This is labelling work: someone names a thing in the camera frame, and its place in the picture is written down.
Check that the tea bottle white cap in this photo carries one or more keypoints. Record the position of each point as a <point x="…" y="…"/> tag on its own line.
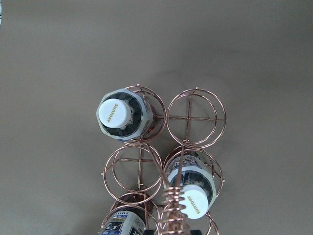
<point x="124" y="115"/>

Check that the copper wire bottle basket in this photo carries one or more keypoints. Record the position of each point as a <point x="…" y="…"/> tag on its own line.
<point x="195" y="119"/>

